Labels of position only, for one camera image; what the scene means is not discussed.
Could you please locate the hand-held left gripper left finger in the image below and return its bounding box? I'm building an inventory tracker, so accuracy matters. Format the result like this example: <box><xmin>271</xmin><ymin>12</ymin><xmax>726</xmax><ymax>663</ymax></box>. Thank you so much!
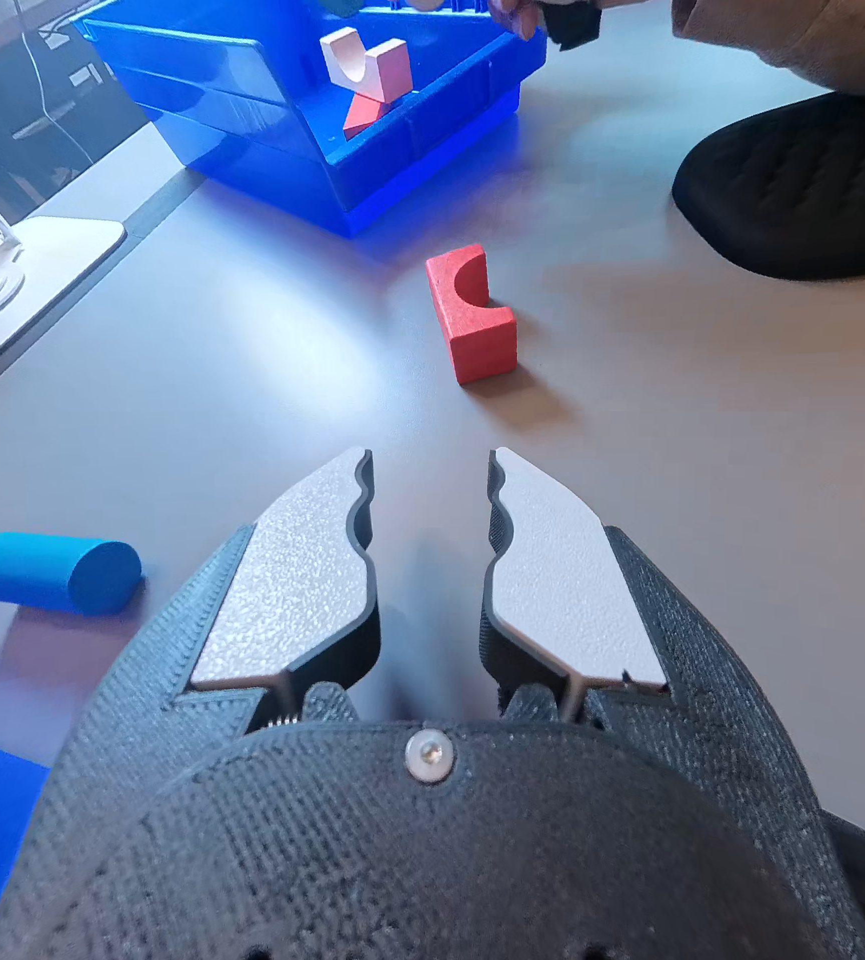
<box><xmin>188</xmin><ymin>447</ymin><xmax>383</xmax><ymax>726</ymax></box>

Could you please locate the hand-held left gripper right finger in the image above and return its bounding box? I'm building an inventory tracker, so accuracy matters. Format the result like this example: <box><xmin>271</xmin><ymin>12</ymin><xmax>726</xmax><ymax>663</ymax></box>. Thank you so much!
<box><xmin>481</xmin><ymin>447</ymin><xmax>671</xmax><ymax>723</ymax></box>

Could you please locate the natural wooden arch block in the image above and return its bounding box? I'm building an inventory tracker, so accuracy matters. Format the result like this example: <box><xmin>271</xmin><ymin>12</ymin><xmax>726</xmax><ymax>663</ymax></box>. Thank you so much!
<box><xmin>320</xmin><ymin>26</ymin><xmax>413</xmax><ymax>102</ymax></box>

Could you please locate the red rectangular wooden block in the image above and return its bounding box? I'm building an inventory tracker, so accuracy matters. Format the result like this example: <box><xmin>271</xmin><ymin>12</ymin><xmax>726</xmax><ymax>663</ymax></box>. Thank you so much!
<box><xmin>342</xmin><ymin>90</ymin><xmax>398</xmax><ymax>142</ymax></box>

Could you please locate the red wooden arch block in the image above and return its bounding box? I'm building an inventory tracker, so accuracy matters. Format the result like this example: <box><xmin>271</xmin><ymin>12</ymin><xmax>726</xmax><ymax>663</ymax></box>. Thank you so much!
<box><xmin>425</xmin><ymin>242</ymin><xmax>518</xmax><ymax>386</ymax></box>

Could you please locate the person's right forearm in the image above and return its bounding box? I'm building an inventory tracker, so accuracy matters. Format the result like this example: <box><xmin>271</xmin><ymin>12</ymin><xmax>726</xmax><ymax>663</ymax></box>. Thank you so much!
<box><xmin>671</xmin><ymin>0</ymin><xmax>865</xmax><ymax>104</ymax></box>

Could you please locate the person's right hand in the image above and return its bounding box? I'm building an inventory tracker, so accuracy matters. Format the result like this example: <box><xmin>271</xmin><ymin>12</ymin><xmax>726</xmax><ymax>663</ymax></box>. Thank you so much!
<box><xmin>487</xmin><ymin>0</ymin><xmax>548</xmax><ymax>43</ymax></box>

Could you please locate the black wrist rest pad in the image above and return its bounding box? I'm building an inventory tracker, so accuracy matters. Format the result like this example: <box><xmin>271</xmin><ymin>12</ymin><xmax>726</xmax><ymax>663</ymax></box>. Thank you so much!
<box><xmin>671</xmin><ymin>91</ymin><xmax>865</xmax><ymax>282</ymax></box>

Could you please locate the white document stand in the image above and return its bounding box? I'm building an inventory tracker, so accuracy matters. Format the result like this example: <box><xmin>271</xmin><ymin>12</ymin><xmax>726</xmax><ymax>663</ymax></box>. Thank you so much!
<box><xmin>0</xmin><ymin>135</ymin><xmax>128</xmax><ymax>399</ymax></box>

